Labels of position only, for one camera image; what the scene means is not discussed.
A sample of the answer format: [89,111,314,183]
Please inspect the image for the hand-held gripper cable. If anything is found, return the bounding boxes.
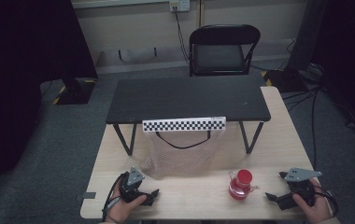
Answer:
[102,172,127,219]
[310,183,339,217]

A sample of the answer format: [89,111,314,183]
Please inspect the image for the black wall socket cable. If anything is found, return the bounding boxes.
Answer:
[173,6,192,65]

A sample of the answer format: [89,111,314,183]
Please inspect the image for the right hand-held gripper cable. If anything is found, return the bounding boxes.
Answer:
[310,183,339,217]

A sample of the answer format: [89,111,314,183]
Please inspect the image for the person's left hand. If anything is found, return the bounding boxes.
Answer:
[105,183,148,223]

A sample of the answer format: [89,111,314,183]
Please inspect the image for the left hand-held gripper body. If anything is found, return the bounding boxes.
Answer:
[119,166,151,203]

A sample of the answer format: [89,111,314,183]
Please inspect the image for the black floor cable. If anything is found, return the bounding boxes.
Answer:
[281,86,323,171]

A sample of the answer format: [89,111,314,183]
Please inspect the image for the white wall socket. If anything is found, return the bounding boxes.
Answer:
[169,0,192,13]

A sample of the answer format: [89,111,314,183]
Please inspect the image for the black folding chair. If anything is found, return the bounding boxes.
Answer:
[188,23,262,77]

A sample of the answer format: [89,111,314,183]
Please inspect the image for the person's right hand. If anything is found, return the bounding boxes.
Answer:
[291,178,333,224]

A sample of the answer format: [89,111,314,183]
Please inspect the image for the grey tape piece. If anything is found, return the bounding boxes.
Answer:
[81,191,97,201]

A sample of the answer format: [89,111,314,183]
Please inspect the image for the black and white checkered strip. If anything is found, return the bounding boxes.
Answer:
[142,116,227,133]

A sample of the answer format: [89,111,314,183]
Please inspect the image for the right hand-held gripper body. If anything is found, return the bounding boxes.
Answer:
[283,167,323,207]

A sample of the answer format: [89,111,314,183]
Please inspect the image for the small black table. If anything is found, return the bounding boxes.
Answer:
[105,76,272,157]

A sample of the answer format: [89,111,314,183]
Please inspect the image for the beige mesh bag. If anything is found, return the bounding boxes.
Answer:
[140,129,227,181]

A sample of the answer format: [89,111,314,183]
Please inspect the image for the black stand base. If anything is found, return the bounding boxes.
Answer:
[55,77,98,106]
[261,68,311,94]

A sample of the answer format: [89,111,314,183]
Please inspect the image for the black curtain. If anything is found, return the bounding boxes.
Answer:
[0,0,99,208]
[289,0,355,133]

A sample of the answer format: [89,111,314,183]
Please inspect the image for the left hand-held gripper cable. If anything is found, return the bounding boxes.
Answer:
[102,172,127,219]

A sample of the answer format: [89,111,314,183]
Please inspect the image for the clear jug with red lid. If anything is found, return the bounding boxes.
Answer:
[228,169,261,201]

